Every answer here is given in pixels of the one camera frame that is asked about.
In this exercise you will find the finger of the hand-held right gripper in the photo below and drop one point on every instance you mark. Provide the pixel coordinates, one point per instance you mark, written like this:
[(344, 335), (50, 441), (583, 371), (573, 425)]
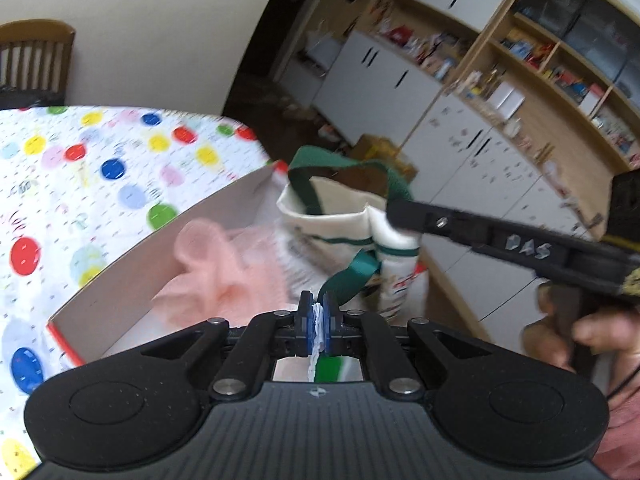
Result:
[(430, 220)]

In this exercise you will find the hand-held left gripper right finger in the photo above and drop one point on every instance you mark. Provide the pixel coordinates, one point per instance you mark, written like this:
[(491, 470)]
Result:
[(327, 327)]

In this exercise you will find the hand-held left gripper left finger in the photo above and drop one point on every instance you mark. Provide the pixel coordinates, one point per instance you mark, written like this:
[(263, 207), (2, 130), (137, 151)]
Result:
[(312, 327)]

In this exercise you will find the pink cloth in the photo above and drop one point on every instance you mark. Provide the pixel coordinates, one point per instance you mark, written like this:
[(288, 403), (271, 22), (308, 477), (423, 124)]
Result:
[(215, 280)]

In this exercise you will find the red and white cardboard box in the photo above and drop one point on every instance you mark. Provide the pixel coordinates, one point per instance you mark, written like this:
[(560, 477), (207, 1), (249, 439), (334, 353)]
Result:
[(125, 300)]

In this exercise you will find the person's right forearm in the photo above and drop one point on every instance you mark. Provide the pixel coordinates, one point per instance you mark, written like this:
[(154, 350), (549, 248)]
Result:
[(625, 435)]

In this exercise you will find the person's right hand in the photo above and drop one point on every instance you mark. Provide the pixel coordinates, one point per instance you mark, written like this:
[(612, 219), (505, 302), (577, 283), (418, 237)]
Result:
[(607, 332)]

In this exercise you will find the golden cardboard box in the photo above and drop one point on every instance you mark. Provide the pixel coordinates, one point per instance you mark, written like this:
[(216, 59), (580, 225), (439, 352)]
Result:
[(375, 147)]

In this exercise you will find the clutter of small counter items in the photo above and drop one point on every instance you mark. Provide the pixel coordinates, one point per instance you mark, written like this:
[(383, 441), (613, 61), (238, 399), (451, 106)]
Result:
[(430, 50)]

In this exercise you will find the row of colourful shelf boxes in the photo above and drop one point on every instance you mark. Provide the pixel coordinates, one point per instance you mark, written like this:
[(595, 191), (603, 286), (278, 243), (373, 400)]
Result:
[(560, 75)]

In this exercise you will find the white plastic bag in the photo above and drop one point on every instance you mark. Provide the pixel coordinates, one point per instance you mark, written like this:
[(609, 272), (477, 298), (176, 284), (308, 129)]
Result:
[(325, 47)]

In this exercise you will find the grey storage bins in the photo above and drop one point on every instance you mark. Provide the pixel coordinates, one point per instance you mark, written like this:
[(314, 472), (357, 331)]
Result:
[(590, 25)]

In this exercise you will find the balloon print tablecloth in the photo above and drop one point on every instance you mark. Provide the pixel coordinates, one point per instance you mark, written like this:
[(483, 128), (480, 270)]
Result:
[(75, 185)]

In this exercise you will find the brown wooden chair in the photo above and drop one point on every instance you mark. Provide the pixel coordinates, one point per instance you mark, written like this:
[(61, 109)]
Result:
[(65, 60)]

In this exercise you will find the dark cloth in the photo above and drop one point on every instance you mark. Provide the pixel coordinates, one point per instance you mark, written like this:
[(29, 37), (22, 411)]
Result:
[(30, 95)]

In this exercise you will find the white and wood wall cabinet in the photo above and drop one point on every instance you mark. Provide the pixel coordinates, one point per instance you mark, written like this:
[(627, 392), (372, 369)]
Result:
[(500, 160)]

